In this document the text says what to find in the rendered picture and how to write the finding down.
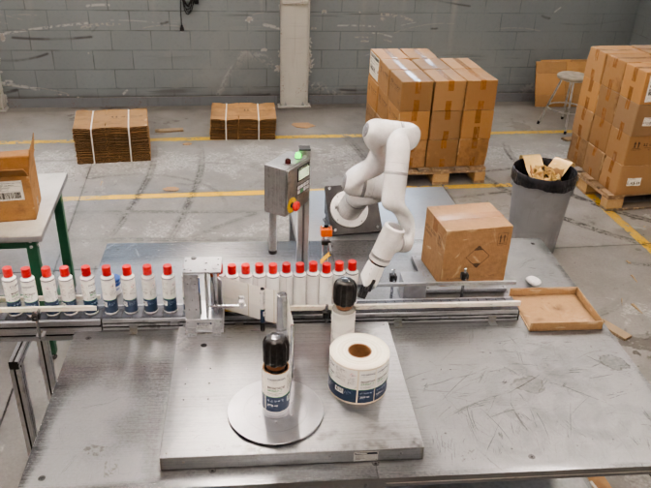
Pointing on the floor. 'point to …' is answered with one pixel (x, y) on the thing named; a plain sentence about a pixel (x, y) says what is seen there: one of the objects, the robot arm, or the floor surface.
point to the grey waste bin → (538, 214)
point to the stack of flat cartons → (111, 136)
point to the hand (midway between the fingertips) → (362, 292)
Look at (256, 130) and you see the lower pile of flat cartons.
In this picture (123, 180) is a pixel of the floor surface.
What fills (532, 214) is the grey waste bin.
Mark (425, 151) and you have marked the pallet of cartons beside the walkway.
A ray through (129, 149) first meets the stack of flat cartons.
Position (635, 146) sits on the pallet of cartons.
